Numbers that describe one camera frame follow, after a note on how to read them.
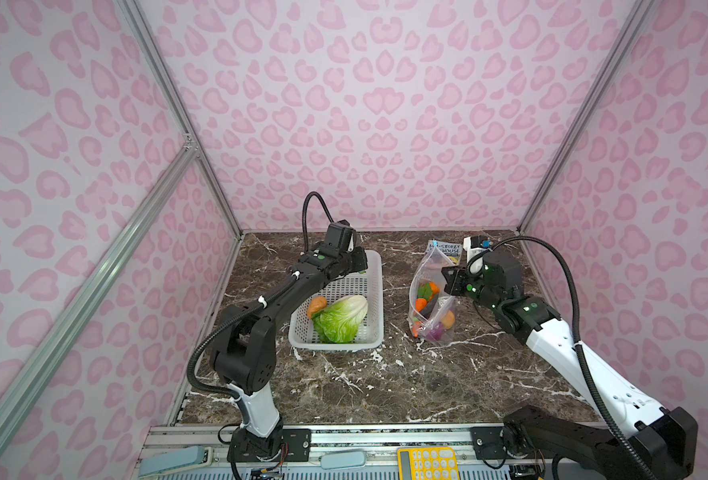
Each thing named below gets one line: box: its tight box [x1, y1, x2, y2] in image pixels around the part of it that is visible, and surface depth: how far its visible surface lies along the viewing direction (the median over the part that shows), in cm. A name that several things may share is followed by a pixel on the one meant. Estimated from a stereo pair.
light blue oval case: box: [319, 451, 366, 470], surface depth 72 cm
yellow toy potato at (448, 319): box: [442, 310, 455, 330], surface depth 92 cm
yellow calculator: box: [397, 447, 459, 480], surface depth 71 cm
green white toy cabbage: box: [312, 295, 369, 343], surface depth 88 cm
